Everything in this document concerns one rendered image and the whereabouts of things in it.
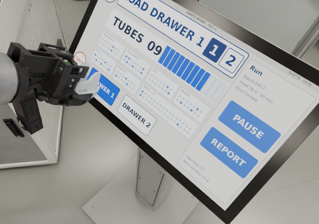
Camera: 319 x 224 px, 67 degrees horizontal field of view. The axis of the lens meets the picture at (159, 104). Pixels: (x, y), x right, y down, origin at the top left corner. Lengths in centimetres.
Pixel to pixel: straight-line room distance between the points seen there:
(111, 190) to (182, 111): 105
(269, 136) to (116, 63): 34
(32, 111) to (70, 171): 114
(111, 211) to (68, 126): 63
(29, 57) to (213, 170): 36
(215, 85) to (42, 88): 30
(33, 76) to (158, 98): 23
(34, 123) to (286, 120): 43
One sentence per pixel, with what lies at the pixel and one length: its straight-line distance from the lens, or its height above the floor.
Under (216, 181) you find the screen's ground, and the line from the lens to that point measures 49.
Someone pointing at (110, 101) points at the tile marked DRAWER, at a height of 99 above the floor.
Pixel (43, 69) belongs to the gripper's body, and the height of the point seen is 116.
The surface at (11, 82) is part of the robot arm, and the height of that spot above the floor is 118.
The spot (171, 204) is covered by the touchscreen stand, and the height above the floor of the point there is 4.
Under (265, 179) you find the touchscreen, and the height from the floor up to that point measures 105.
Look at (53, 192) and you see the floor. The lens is 156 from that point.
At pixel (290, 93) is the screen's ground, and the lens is 44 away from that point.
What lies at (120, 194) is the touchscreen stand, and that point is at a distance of 145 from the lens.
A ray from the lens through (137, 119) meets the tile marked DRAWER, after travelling 52.
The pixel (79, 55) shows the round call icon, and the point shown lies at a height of 102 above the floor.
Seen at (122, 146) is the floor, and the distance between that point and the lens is 160.
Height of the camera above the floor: 144
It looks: 54 degrees down
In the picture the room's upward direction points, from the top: 10 degrees clockwise
